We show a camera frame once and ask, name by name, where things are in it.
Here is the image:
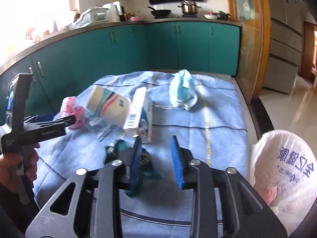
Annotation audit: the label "white printed bin liner bag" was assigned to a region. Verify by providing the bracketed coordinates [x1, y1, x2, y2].
[249, 130, 317, 238]

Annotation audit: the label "person's left forearm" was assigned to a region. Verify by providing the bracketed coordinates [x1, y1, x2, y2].
[0, 182, 37, 233]

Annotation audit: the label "silver refrigerator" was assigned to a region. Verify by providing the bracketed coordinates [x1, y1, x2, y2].
[261, 0, 310, 95]

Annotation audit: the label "white and blue carton box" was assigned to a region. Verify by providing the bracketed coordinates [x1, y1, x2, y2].
[123, 87, 154, 144]

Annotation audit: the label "steel stockpot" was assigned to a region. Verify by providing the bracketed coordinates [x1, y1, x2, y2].
[177, 0, 201, 16]

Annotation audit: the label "white dish rack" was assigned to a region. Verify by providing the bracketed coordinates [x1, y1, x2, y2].
[68, 7, 109, 30]

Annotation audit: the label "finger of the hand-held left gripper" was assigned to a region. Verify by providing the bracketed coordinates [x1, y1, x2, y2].
[51, 115, 78, 129]
[25, 114, 53, 127]

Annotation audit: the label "blue face mask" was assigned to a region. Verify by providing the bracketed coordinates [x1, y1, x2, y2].
[169, 69, 199, 111]

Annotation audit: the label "white countertop appliance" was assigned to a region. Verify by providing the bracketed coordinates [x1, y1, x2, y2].
[102, 1, 123, 23]

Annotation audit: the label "gas stove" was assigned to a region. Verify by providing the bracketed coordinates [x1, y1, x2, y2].
[151, 14, 201, 19]

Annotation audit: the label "striped paper cup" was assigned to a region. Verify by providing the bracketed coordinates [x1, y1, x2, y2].
[88, 85, 132, 128]

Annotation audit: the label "kitchen window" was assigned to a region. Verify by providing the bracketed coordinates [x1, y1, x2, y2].
[0, 0, 80, 65]

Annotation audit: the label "pink tissue packet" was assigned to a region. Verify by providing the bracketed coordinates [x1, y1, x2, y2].
[61, 97, 86, 129]

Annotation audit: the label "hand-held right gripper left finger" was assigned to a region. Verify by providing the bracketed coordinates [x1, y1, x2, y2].
[25, 136, 143, 238]

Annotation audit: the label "teal base cabinets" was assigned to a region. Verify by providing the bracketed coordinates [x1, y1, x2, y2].
[0, 21, 242, 129]

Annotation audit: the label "glass sliding door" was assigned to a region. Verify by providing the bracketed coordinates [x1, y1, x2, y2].
[225, 0, 271, 105]

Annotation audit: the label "person's left hand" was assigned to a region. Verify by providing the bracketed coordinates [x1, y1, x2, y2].
[0, 142, 40, 191]

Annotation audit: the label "clear plastic wrapper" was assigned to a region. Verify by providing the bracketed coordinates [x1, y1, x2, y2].
[85, 109, 117, 142]

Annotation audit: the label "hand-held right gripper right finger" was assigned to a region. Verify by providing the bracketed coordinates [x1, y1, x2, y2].
[171, 135, 288, 238]

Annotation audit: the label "black wok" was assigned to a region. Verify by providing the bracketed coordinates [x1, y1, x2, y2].
[148, 6, 172, 18]

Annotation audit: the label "blue checked tablecloth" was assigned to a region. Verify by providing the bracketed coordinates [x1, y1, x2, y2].
[32, 71, 249, 228]

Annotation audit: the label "dark teal snack wrapper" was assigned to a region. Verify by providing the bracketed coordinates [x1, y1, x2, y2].
[104, 140, 162, 197]

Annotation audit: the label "brown wooden door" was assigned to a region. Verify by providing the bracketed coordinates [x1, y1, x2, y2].
[298, 21, 317, 87]

